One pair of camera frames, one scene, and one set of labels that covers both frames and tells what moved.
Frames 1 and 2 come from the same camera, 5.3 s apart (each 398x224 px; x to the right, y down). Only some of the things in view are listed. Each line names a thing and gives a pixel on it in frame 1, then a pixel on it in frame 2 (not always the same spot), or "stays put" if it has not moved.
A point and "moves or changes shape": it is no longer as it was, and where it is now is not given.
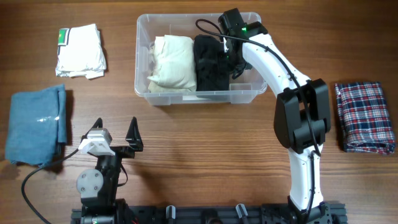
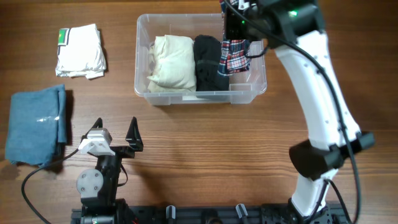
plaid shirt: x=367 y=126 moves or changes shape
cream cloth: x=173 y=65 stays put
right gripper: x=244 y=65 -> x=233 y=31
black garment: x=211 y=63 stays put
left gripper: x=135 y=142 stays put
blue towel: x=36 y=123 stays put
